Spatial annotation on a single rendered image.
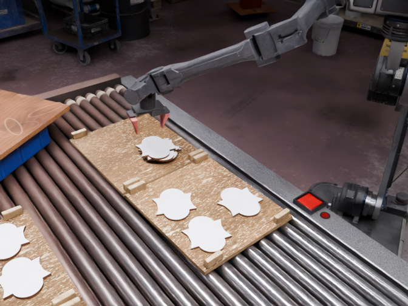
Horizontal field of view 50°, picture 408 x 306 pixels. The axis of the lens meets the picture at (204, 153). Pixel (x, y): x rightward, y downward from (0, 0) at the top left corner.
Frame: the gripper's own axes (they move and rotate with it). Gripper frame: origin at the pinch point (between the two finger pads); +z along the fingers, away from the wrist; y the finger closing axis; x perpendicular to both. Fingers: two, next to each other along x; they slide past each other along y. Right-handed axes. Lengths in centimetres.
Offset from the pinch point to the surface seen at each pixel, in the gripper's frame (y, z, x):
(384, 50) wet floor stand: 309, 80, 171
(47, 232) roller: -42, 12, -26
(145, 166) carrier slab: -5.2, 9.3, -8.8
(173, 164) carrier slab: 4.2, 9.2, -12.5
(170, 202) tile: -5.0, 8.4, -31.6
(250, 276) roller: 4, 11, -65
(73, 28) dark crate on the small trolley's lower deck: 35, 74, 337
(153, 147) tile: -0.1, 5.9, -3.6
